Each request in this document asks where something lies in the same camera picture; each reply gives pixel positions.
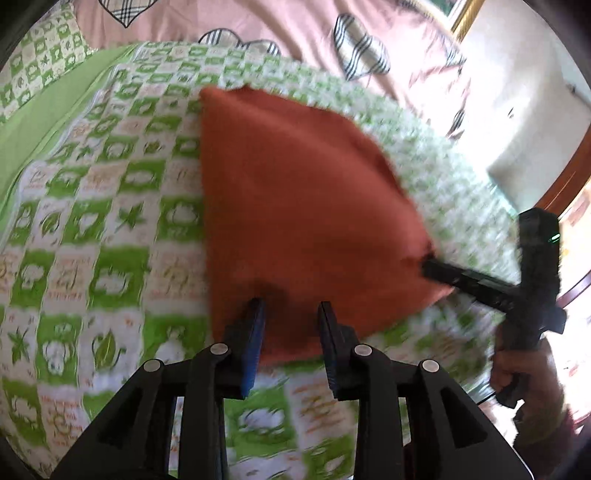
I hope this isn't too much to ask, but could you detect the green checkered bed quilt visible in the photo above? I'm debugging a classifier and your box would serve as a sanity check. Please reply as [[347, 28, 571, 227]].
[[1, 42, 519, 477]]

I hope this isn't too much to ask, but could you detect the gold framed landscape painting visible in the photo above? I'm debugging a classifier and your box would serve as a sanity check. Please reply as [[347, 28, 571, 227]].
[[418, 0, 485, 41]]

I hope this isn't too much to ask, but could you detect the pink heart pattern duvet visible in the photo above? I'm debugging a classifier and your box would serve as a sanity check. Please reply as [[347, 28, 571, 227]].
[[73, 1, 470, 139]]

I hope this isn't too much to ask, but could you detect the rust orange knit garment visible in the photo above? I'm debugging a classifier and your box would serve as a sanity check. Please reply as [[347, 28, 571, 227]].
[[199, 87, 451, 366]]

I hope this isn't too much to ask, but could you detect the wooden window frame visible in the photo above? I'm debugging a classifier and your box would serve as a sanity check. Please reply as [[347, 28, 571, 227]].
[[537, 130, 590, 308]]

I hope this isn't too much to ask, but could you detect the green checkered pillow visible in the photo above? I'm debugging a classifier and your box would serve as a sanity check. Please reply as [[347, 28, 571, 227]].
[[1, 1, 94, 125]]

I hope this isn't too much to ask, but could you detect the person's right hand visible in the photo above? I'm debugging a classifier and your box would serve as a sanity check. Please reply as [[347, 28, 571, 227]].
[[490, 324, 565, 438]]

